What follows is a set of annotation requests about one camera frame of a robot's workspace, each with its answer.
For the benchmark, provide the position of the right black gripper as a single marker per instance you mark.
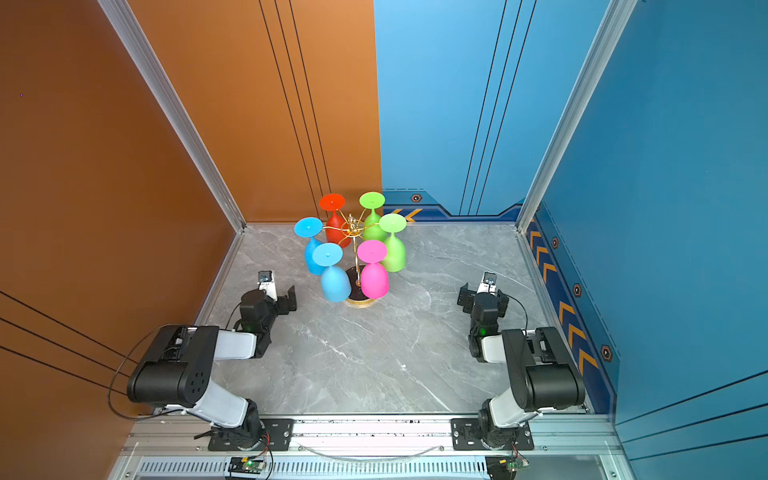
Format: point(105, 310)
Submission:
point(468, 300)

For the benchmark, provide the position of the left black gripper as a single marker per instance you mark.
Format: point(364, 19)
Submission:
point(285, 299)

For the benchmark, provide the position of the blue wine glass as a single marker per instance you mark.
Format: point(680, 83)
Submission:
point(309, 228)
point(334, 280)

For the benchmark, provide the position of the magenta wine glass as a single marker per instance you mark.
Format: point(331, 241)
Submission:
point(374, 280)

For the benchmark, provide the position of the green wine glass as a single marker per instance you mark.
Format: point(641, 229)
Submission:
point(371, 202)
point(396, 257)

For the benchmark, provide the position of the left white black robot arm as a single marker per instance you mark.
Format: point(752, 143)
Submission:
point(174, 375)

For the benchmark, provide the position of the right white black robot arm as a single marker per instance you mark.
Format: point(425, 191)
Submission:
point(542, 374)

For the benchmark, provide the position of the red wine glass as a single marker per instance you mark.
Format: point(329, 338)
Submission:
point(336, 226)

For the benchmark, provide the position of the gold wine glass rack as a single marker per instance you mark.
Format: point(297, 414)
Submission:
point(355, 232)

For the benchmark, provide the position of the right green circuit board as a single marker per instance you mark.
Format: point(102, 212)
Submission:
point(505, 467)

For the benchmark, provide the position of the green circuit board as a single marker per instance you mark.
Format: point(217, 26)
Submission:
point(247, 467)
point(505, 467)

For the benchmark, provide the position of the left green circuit board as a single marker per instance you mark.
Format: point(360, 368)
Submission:
point(247, 467)

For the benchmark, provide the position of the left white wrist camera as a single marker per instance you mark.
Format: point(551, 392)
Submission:
point(266, 283)

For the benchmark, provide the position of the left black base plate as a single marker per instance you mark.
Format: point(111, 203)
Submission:
point(275, 434)

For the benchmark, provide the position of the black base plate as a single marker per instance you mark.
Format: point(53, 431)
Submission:
point(468, 435)
point(275, 434)

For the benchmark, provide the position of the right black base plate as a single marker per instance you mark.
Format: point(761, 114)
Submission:
point(468, 435)

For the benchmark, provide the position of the aluminium front rail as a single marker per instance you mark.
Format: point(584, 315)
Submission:
point(377, 446)

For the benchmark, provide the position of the right aluminium corner post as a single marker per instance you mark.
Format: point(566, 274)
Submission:
point(607, 37)

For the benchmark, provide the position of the aluminium corner post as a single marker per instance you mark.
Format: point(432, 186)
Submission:
point(607, 37)
point(129, 31)

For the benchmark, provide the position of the left aluminium corner post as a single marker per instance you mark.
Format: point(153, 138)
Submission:
point(129, 31)

